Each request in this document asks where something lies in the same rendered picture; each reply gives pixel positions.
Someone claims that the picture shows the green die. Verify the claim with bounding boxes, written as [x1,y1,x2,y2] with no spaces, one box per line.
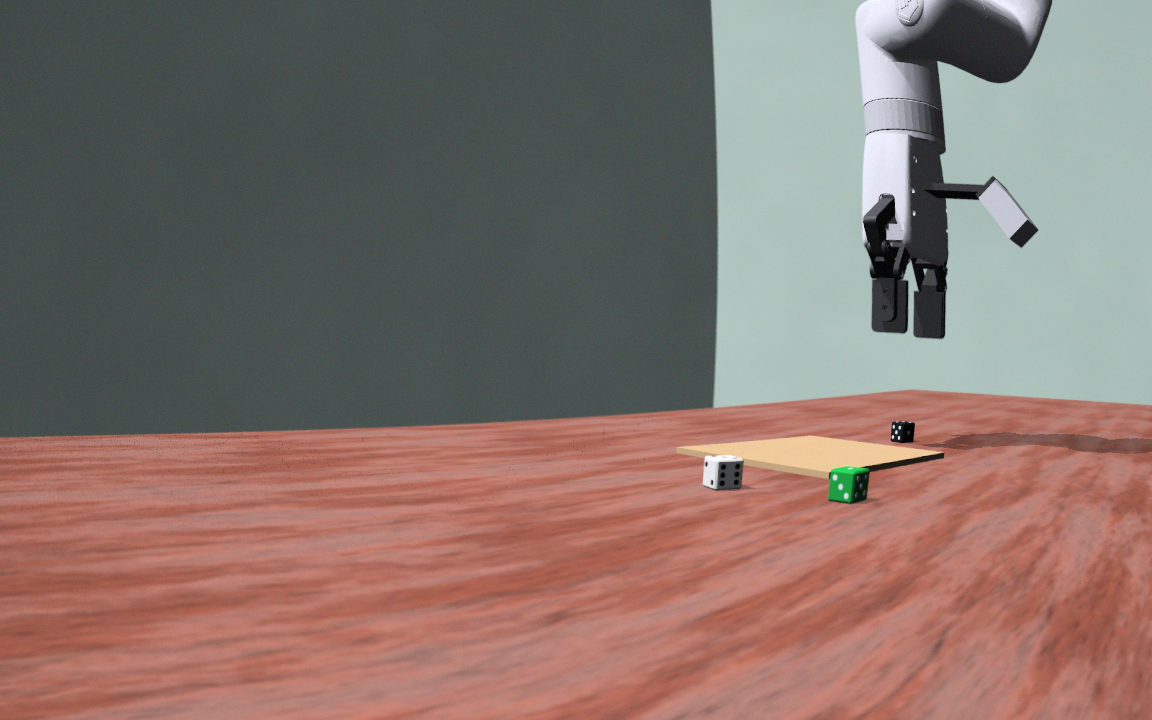
[828,467,870,505]

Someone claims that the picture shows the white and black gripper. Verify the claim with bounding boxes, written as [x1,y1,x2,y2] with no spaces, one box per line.
[863,130,948,339]

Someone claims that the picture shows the white die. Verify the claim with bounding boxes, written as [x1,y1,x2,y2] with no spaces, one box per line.
[703,455,744,491]

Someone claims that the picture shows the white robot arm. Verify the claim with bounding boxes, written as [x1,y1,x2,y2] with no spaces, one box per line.
[856,0,1052,248]

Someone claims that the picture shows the black die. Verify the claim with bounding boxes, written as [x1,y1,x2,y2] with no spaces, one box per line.
[890,420,915,444]

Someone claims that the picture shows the tan square mat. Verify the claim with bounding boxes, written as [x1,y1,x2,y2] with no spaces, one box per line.
[676,435,945,479]

